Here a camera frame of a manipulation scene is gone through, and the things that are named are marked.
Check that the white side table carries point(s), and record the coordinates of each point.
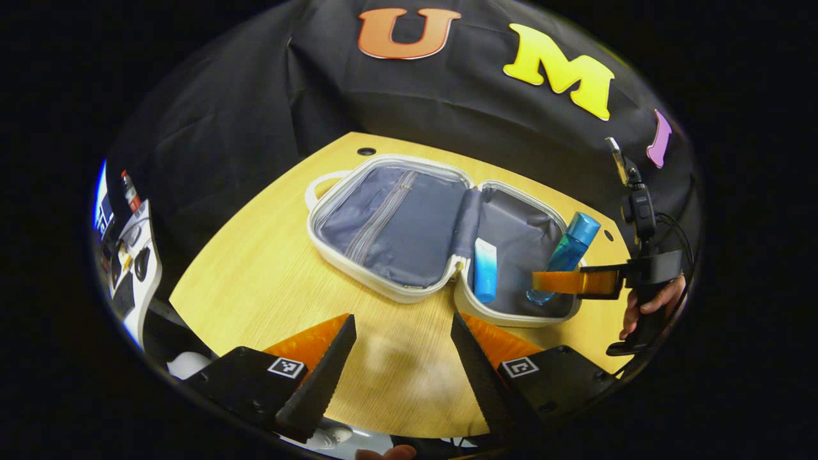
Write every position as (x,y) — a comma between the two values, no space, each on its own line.
(150,255)

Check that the black backdrop cloth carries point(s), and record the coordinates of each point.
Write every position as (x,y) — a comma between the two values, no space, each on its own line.
(255,108)

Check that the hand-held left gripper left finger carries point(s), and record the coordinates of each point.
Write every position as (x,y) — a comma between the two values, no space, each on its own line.
(319,390)

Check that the blue skin care tube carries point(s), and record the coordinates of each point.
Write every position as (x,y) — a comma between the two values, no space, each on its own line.
(486,271)

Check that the blue lit screen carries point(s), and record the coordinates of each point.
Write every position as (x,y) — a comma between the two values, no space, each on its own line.
(100,198)

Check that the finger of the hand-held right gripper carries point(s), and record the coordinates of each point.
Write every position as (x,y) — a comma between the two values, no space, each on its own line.
(569,282)

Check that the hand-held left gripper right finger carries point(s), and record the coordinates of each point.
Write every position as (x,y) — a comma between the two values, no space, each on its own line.
(486,390)

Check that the white suitcase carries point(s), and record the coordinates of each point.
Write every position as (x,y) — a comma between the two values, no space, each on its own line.
(396,223)

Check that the red bottle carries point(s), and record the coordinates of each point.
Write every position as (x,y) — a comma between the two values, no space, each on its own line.
(131,191)

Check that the teal skin care bottle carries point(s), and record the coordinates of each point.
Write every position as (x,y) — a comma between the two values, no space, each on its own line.
(572,246)

